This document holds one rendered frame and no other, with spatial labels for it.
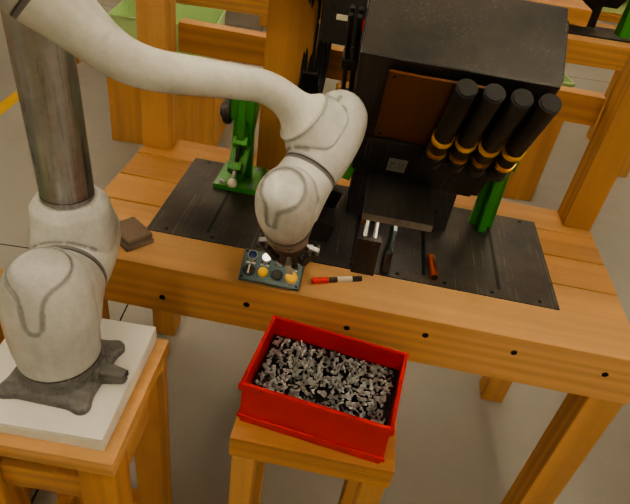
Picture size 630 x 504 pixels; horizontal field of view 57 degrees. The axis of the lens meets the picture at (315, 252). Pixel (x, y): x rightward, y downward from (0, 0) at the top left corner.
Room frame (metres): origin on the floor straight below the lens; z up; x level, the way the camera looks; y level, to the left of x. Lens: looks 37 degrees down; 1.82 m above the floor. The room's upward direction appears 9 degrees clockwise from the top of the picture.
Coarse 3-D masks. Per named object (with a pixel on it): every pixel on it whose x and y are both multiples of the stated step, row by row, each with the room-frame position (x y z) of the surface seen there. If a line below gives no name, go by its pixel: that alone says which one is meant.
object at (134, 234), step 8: (120, 224) 1.17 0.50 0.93; (128, 224) 1.18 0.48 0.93; (136, 224) 1.19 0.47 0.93; (128, 232) 1.15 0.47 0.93; (136, 232) 1.15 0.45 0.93; (144, 232) 1.16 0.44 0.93; (128, 240) 1.12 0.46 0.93; (136, 240) 1.13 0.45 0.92; (144, 240) 1.14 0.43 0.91; (152, 240) 1.15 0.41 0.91; (128, 248) 1.11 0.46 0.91; (136, 248) 1.12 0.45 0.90
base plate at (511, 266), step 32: (192, 192) 1.42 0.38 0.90; (224, 192) 1.45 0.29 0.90; (160, 224) 1.24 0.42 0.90; (192, 224) 1.27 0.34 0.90; (224, 224) 1.29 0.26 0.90; (256, 224) 1.31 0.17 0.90; (352, 224) 1.39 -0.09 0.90; (384, 224) 1.42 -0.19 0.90; (448, 224) 1.48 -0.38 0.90; (512, 224) 1.54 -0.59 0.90; (320, 256) 1.22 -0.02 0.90; (352, 256) 1.24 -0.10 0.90; (416, 256) 1.29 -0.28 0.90; (448, 256) 1.31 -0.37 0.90; (480, 256) 1.34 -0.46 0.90; (512, 256) 1.36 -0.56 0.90; (448, 288) 1.17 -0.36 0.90; (480, 288) 1.19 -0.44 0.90; (512, 288) 1.21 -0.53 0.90; (544, 288) 1.24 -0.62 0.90
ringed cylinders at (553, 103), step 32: (480, 96) 0.99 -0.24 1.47; (512, 96) 0.98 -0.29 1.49; (544, 96) 0.98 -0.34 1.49; (448, 128) 1.03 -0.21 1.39; (480, 128) 1.02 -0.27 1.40; (512, 128) 1.01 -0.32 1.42; (544, 128) 1.00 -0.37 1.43; (448, 160) 1.13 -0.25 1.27; (480, 160) 1.10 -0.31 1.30; (512, 160) 1.07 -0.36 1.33
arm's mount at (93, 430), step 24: (120, 336) 0.84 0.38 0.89; (144, 336) 0.85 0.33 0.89; (0, 360) 0.73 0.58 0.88; (120, 360) 0.77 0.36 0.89; (144, 360) 0.80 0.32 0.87; (120, 384) 0.72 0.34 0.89; (0, 408) 0.62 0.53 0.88; (24, 408) 0.63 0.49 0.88; (48, 408) 0.64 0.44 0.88; (96, 408) 0.65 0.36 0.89; (120, 408) 0.67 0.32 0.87; (24, 432) 0.59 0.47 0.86; (48, 432) 0.59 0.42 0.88; (72, 432) 0.60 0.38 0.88; (96, 432) 0.60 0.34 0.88
